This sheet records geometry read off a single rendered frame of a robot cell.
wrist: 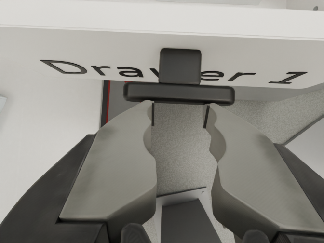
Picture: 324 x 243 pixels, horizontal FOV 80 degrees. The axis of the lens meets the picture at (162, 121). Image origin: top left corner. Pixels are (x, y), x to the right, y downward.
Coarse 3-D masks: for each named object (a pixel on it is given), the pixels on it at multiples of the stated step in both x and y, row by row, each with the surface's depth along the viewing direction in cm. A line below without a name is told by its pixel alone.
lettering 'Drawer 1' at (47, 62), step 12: (48, 60) 16; (72, 72) 20; (84, 72) 19; (120, 72) 19; (132, 72) 18; (156, 72) 18; (204, 72) 17; (216, 72) 17; (240, 72) 17; (288, 72) 16; (300, 72) 16
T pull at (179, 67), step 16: (160, 64) 13; (176, 64) 13; (192, 64) 13; (160, 80) 13; (176, 80) 13; (192, 80) 13; (128, 96) 13; (144, 96) 12; (160, 96) 12; (176, 96) 12; (192, 96) 12; (208, 96) 12; (224, 96) 12
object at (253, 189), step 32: (224, 128) 9; (256, 128) 9; (224, 160) 7; (256, 160) 7; (224, 192) 6; (256, 192) 6; (288, 192) 6; (224, 224) 7; (256, 224) 6; (288, 224) 5; (320, 224) 5
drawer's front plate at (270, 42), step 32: (0, 0) 11; (32, 0) 11; (64, 0) 11; (0, 32) 12; (32, 32) 12; (64, 32) 12; (96, 32) 11; (128, 32) 11; (160, 32) 11; (192, 32) 11; (224, 32) 11; (256, 32) 11; (288, 32) 11; (320, 32) 11; (32, 64) 18; (64, 64) 17; (96, 64) 17; (128, 64) 17; (224, 64) 15; (256, 64) 15; (288, 64) 15; (320, 64) 14
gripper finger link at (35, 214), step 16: (80, 144) 8; (64, 160) 7; (80, 160) 7; (48, 176) 6; (64, 176) 6; (32, 192) 6; (48, 192) 6; (64, 192) 6; (16, 208) 5; (32, 208) 5; (48, 208) 5; (0, 224) 5; (16, 224) 5; (32, 224) 5; (48, 224) 5; (64, 224) 5; (80, 224) 5; (96, 224) 5; (0, 240) 5; (16, 240) 5; (32, 240) 5; (48, 240) 5; (64, 240) 5; (80, 240) 5; (96, 240) 5
